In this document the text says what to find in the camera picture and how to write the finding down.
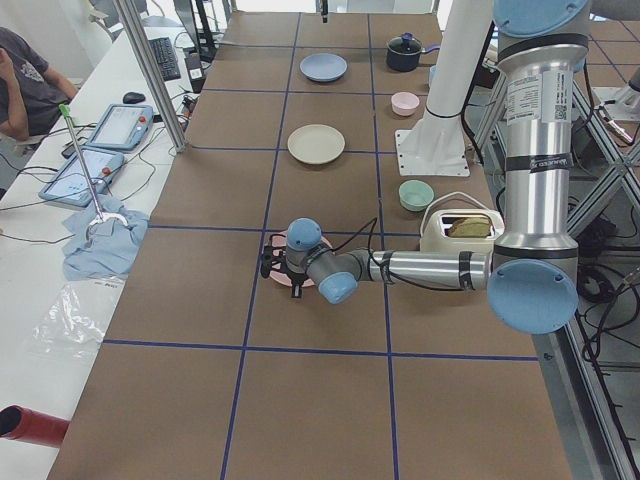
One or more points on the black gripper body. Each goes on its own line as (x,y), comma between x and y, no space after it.
(295,277)

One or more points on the pink plate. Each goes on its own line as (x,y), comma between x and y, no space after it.
(279,242)

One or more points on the blue plate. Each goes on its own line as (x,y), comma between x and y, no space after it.
(323,67)

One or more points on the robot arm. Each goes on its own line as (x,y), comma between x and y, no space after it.
(529,273)

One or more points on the dark blue pot with lid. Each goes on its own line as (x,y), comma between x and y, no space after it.
(404,52)

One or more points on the pink bowl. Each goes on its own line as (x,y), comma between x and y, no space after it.
(404,103)

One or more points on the light blue cup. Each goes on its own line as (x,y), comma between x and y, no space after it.
(432,74)

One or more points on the cream plate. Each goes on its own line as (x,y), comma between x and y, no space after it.
(316,144)

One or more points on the green bowl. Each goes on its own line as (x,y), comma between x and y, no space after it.
(415,195)

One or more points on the cream toaster with bread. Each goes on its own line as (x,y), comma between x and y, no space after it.
(462,229)

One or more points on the black keyboard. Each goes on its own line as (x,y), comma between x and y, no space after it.
(165,57)

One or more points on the blue cloth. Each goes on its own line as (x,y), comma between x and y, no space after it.
(111,249)

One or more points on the black computer mouse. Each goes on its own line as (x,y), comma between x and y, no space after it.
(133,98)

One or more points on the upper teach pendant tablet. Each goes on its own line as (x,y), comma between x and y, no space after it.
(122,127)

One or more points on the teach pendant tablet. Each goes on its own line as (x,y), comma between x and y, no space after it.
(122,127)
(69,185)

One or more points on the clear plastic bag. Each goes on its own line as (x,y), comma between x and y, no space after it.
(75,325)

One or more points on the lower teach pendant tablet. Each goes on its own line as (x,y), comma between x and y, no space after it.
(69,185)

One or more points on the grabber stick tool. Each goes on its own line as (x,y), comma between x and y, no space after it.
(102,216)

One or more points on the seated person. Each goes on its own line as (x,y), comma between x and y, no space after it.
(31,89)

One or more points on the red cylinder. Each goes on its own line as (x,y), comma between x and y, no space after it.
(26,425)

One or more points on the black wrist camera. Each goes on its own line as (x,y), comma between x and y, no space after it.
(269,260)

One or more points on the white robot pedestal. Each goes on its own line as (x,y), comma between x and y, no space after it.
(435,145)

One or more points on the aluminium frame post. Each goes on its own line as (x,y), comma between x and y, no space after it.
(132,23)

